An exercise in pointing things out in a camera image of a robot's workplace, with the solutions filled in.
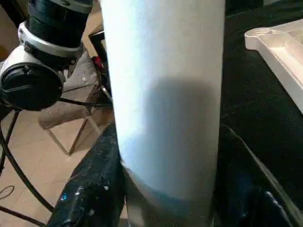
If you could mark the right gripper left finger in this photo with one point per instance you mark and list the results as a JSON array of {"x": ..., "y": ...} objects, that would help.
[{"x": 92, "y": 189}]

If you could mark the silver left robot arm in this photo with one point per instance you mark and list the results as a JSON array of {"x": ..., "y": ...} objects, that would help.
[{"x": 42, "y": 52}]

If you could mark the white plastic table top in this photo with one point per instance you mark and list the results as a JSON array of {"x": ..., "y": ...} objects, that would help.
[{"x": 284, "y": 56}]

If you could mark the white plastic table leg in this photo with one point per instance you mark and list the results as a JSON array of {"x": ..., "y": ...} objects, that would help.
[{"x": 161, "y": 94}]

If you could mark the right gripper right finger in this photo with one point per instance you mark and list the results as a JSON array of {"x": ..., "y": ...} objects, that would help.
[{"x": 251, "y": 189}]

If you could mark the beige padded metal chair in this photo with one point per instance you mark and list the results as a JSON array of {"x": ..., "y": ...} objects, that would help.
[{"x": 71, "y": 109}]

